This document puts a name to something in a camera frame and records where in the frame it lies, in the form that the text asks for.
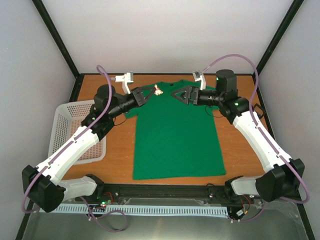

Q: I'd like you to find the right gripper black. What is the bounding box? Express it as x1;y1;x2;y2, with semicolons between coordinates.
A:
170;85;223;107

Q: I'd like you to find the green t-shirt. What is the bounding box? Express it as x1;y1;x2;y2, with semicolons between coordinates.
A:
125;79;226;180

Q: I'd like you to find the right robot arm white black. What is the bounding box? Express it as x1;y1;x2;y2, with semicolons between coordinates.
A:
171;69;305;202

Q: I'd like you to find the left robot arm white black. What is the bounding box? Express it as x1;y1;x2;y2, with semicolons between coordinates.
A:
22;84;156;213

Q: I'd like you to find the black brooch box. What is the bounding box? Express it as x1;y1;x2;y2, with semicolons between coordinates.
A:
253;103;266;120

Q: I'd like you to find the white plastic basket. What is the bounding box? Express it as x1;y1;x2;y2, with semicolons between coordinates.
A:
47;100;106;165

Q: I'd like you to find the small electronics board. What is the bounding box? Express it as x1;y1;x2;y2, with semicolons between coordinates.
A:
98;192;114;207

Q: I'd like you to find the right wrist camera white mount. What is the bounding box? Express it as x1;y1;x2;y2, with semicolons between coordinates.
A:
192;71;207;91

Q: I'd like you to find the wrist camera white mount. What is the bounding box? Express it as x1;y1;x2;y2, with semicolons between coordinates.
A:
192;71;207;91
115;72;134;94

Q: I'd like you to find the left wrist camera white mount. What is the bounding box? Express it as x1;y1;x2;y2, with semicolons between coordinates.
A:
115;72;134;94

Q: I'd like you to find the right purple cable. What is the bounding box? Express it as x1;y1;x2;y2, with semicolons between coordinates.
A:
202;53;311;205

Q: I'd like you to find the purple cable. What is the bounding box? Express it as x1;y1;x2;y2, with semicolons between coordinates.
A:
202;53;311;205
21;64;117;214

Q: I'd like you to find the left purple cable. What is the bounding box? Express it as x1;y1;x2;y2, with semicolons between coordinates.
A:
21;64;117;214

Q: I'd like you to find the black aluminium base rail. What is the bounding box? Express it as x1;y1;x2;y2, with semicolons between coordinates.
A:
98;183;228;204

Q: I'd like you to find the light blue cable duct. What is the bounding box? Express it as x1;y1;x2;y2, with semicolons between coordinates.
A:
53;202;229;217

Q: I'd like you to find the left black frame post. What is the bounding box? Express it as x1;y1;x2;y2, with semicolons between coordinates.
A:
32;0;80;78

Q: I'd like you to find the black frame post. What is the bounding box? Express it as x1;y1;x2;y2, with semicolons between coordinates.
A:
32;0;80;78
252;0;305;76

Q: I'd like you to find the right black frame post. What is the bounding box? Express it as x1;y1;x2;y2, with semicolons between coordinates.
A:
252;0;305;76

